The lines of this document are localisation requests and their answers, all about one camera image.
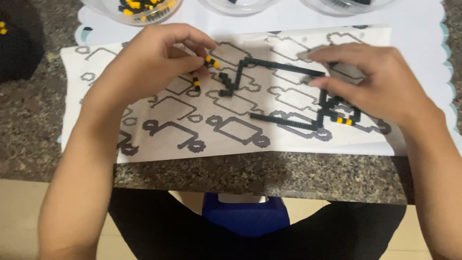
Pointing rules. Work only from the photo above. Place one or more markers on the person's right hand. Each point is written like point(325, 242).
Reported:
point(375, 79)

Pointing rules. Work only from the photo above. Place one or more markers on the clear bowl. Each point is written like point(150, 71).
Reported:
point(104, 12)
point(238, 8)
point(346, 9)

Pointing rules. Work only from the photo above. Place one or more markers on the heap of yellow black bricks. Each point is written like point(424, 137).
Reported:
point(139, 7)

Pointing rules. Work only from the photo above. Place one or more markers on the white scalloped placemat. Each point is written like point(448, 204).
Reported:
point(408, 18)

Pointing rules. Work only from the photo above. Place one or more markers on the person's left hand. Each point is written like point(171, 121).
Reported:
point(144, 65)

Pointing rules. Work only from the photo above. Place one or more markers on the white paper with printed pattern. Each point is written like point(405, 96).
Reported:
point(234, 144)

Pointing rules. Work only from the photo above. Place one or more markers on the black bag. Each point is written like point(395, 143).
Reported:
point(20, 50)

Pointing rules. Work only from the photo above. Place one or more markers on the blue plastic stool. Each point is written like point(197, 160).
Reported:
point(245, 216)

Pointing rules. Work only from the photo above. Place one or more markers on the short yellow black brick piece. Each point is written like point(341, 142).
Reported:
point(212, 62)

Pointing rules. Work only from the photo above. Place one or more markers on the person's black trousers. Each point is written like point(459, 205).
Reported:
point(162, 231)

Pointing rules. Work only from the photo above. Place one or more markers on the black yellow brick strip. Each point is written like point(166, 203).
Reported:
point(196, 83)

